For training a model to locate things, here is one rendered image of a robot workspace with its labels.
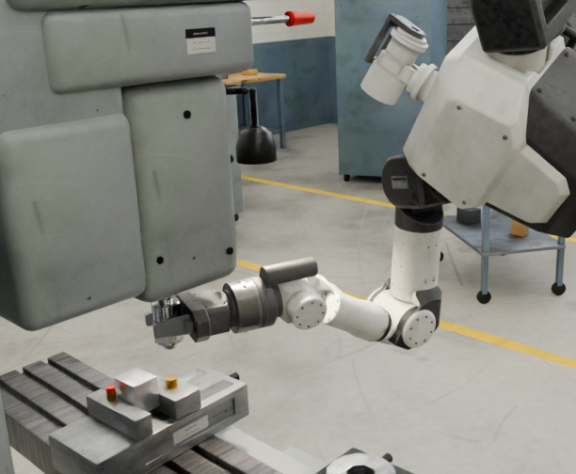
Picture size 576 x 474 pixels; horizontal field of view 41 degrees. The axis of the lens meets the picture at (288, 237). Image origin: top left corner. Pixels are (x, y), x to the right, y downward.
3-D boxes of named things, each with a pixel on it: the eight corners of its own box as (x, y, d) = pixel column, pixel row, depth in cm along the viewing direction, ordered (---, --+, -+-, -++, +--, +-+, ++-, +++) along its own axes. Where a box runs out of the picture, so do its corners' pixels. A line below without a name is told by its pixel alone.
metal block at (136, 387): (139, 396, 145) (136, 367, 143) (160, 405, 141) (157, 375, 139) (117, 406, 141) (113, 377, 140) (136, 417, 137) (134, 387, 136)
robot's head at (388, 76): (411, 109, 129) (368, 81, 131) (443, 55, 124) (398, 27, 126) (399, 115, 124) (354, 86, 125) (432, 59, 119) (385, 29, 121)
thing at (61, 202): (65, 260, 126) (43, 100, 118) (152, 295, 109) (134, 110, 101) (-52, 294, 113) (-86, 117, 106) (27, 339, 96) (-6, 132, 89)
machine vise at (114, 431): (200, 392, 163) (195, 344, 160) (249, 415, 153) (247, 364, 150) (52, 468, 138) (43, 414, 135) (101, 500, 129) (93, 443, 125)
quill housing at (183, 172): (169, 251, 138) (152, 68, 129) (247, 276, 124) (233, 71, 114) (74, 280, 125) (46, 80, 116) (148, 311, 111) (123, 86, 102)
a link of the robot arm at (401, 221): (431, 211, 152) (437, 143, 147) (463, 225, 145) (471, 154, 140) (384, 221, 147) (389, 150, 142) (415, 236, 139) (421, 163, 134)
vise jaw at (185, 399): (151, 384, 153) (149, 366, 151) (201, 407, 143) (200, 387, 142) (126, 396, 148) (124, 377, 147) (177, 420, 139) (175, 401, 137)
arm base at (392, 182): (455, 211, 149) (436, 157, 151) (499, 188, 138) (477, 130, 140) (393, 225, 142) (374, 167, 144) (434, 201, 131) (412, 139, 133)
